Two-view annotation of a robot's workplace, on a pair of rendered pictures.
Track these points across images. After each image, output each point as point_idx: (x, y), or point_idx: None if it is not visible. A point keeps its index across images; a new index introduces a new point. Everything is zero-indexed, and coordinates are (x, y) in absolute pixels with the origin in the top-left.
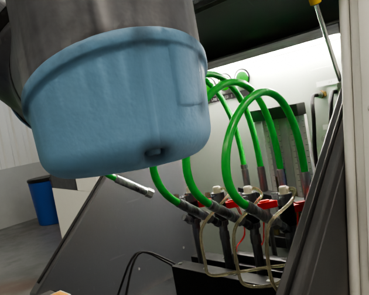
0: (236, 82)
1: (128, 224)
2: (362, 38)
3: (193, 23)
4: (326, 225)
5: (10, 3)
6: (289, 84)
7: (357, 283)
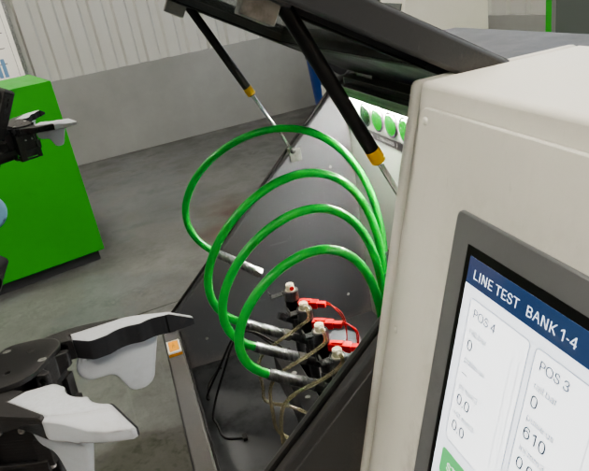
0: (308, 212)
1: (271, 268)
2: (404, 242)
3: None
4: (326, 429)
5: None
6: None
7: None
